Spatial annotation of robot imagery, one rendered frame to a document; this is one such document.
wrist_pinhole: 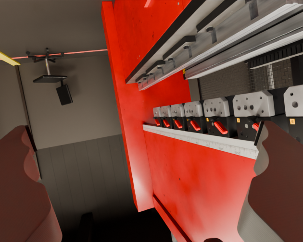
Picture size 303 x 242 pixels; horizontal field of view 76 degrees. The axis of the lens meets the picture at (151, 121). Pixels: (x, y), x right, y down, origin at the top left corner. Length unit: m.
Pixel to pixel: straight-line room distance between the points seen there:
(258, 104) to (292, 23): 0.39
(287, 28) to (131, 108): 1.58
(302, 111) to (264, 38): 0.52
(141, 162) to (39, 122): 2.49
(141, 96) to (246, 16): 1.60
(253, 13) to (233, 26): 0.08
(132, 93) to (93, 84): 1.98
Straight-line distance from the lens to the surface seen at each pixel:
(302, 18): 0.96
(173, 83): 2.32
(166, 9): 1.00
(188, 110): 1.08
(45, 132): 4.16
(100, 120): 4.00
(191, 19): 0.82
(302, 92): 0.60
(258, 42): 1.07
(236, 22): 0.78
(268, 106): 0.67
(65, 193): 4.36
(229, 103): 0.84
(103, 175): 4.19
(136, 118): 2.15
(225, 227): 1.10
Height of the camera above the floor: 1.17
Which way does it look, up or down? 4 degrees up
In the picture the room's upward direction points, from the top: 171 degrees clockwise
